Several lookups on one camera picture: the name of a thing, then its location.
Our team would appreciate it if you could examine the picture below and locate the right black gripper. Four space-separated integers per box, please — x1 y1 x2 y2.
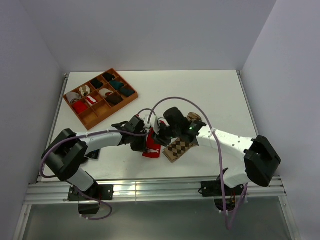
151 121 181 147

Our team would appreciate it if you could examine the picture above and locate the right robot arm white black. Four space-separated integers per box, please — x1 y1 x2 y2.
152 107 281 195

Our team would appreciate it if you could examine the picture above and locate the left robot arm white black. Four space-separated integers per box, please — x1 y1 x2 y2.
40 115 148 200

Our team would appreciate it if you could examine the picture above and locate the beige argyle sock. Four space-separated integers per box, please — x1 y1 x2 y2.
163 112 202 163

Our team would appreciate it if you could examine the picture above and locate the dark green rolled sock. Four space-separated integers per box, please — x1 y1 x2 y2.
119 87 135 98

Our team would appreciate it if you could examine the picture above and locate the teal rolled sock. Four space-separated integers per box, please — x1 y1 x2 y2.
109 80 124 91

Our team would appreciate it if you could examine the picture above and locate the white red rolled sock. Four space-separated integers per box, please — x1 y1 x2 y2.
98 88 114 98

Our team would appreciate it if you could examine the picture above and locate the orange divided sock tray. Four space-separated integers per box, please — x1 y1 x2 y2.
63 68 139 130

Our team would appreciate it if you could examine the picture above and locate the red white striped sock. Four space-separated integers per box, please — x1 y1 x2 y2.
85 96 97 106

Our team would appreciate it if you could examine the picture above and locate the black blue patterned sock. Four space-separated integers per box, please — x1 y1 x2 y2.
85 149 101 161

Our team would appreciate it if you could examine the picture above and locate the black rolled sock far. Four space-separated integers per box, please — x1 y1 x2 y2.
102 72 116 82

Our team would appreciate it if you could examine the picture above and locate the black rolled sock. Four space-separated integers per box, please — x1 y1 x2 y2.
102 72 116 82
90 78 104 89

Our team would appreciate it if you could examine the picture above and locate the black rolled sock middle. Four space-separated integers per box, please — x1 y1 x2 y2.
90 78 104 89

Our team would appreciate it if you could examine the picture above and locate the beige brown rolled sock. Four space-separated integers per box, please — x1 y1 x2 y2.
78 85 91 97

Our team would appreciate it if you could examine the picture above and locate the grey rolled sock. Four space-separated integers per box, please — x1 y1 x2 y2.
65 91 82 105

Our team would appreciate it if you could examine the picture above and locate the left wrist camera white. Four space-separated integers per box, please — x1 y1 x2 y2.
144 113 159 133

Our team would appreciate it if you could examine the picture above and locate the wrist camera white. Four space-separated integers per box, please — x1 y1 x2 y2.
144 113 159 133
153 117 167 135

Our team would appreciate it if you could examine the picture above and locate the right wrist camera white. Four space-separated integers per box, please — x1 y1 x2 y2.
153 117 167 135

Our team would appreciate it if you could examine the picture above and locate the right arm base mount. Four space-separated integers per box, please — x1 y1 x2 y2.
198 180 244 211

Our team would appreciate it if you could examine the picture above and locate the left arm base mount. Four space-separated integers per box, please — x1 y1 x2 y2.
67 183 114 221

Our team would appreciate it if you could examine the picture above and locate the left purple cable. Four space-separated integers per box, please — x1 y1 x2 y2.
39 107 161 221

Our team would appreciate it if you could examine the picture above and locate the purple cable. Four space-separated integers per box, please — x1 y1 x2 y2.
39 107 161 221
147 96 250 231

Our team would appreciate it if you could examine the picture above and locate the aluminium rail frame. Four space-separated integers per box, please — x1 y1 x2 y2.
14 70 301 240

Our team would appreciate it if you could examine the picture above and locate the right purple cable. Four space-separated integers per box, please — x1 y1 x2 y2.
147 96 250 231

